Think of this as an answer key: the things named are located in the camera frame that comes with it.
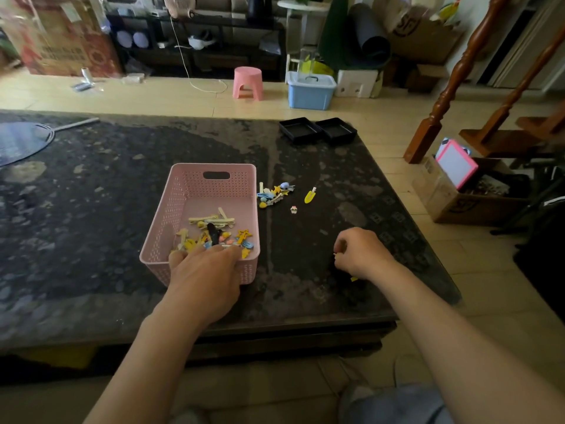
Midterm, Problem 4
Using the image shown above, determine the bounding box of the red printed cardboard box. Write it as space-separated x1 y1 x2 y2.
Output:
9 0 122 78

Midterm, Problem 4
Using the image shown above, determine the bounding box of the black kettle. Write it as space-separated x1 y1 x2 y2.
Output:
246 0 274 22

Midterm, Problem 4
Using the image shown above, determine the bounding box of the white foam box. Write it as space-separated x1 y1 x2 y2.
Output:
337 69 384 99

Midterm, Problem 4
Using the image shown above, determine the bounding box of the pink plastic stool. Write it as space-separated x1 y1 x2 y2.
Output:
232 66 264 101

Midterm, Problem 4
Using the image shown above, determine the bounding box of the black plastic tray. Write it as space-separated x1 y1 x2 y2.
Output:
278 117 326 145
315 117 358 145

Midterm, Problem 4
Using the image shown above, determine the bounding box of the pink perforated plastic basket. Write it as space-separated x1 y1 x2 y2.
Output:
139 163 260 288

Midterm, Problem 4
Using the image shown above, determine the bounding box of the black shelf unit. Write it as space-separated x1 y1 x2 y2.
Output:
106 13 288 82

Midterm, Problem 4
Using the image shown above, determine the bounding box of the blue plastic storage box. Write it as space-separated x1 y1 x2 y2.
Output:
286 71 337 111

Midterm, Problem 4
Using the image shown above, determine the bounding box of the person's left hand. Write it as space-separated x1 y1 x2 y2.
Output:
169 245 242 326

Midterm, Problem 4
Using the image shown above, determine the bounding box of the blue round hand fan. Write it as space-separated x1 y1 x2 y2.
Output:
0 117 100 168

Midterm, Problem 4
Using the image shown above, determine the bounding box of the white round side table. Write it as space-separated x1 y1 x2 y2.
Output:
277 0 331 55

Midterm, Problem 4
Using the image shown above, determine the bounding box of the rolled dark mat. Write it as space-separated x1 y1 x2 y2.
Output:
346 3 392 69

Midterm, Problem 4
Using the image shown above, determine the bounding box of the person's right forearm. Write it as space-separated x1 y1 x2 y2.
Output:
366 260 565 424

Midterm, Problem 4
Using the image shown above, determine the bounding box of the white cable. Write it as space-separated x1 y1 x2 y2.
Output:
170 15 228 94

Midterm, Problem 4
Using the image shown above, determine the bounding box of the person's grey trouser leg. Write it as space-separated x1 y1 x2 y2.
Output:
338 383 455 424

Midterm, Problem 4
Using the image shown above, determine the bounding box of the cluster of colourful hair clips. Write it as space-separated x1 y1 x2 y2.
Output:
257 182 295 210

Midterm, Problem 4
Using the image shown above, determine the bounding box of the small pink desk fan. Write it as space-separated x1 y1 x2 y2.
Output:
164 0 197 20

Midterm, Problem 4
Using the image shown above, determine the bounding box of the pile of colourful hair clips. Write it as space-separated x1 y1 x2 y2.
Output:
171 207 255 260

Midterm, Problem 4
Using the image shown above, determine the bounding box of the person's left forearm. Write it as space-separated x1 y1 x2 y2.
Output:
83 300 208 424

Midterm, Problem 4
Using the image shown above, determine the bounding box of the person's right hand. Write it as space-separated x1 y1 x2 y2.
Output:
333 228 394 280

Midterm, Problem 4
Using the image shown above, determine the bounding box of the wooden stair baluster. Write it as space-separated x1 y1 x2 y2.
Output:
403 0 513 165
459 26 565 158

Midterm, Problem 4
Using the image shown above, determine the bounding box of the pink framed tablet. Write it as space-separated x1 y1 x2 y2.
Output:
435 139 478 190

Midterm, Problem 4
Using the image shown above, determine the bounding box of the large brown cardboard box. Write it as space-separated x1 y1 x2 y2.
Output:
384 0 464 64

